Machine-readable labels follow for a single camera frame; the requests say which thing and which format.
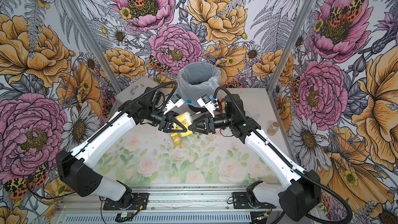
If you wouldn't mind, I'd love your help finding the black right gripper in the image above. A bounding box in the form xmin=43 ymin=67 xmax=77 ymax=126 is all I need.
xmin=189 ymin=112 xmax=234 ymax=135

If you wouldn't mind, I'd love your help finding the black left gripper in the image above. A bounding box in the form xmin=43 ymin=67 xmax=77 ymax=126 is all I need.
xmin=147 ymin=106 xmax=190 ymax=134

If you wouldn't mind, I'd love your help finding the yellow pencil sharpener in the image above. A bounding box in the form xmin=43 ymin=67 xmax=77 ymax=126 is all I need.
xmin=176 ymin=112 xmax=194 ymax=138
xmin=171 ymin=133 xmax=182 ymax=149

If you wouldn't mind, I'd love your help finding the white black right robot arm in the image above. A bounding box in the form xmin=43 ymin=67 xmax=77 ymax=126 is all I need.
xmin=188 ymin=94 xmax=321 ymax=222

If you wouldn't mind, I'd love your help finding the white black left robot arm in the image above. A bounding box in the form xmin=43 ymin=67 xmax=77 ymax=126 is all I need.
xmin=56 ymin=86 xmax=187 ymax=209

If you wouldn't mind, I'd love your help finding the floral table mat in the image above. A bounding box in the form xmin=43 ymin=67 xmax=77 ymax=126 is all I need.
xmin=94 ymin=124 xmax=279 ymax=186

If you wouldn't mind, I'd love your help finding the silver metal case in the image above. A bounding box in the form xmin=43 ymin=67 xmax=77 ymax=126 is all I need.
xmin=112 ymin=77 xmax=159 ymax=114

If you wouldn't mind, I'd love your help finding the black bin with plastic liner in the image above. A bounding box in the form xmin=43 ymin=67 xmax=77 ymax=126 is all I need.
xmin=177 ymin=62 xmax=221 ymax=112

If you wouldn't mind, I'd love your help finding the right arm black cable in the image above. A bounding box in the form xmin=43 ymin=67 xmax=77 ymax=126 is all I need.
xmin=214 ymin=86 xmax=353 ymax=224

